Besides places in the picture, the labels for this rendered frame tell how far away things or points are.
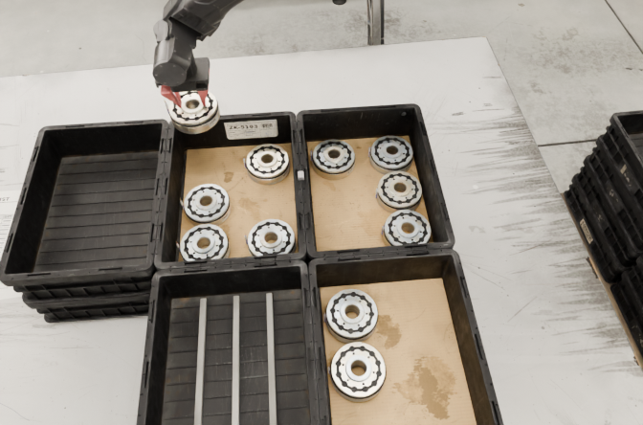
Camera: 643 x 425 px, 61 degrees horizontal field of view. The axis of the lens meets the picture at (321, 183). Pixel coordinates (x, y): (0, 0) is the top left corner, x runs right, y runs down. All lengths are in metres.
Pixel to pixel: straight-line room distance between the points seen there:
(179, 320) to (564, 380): 0.82
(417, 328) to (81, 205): 0.81
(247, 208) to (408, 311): 0.43
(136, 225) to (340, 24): 2.04
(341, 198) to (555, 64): 1.98
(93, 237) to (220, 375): 0.44
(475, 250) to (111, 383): 0.88
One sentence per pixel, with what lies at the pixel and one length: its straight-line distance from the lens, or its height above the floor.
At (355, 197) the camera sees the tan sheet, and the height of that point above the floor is 0.83.
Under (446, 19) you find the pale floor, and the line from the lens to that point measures 3.17.
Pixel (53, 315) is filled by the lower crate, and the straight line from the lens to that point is 1.37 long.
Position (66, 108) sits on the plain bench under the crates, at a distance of 1.80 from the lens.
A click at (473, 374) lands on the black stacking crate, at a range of 1.08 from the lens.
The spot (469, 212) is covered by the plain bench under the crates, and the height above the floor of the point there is 0.70.
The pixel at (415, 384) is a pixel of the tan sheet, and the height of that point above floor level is 0.83.
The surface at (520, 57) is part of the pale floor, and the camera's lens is 3.03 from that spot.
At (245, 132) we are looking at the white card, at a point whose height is 0.88.
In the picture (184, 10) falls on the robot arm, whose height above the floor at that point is 1.32.
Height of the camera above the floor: 1.88
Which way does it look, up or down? 54 degrees down
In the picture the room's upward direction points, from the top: straight up
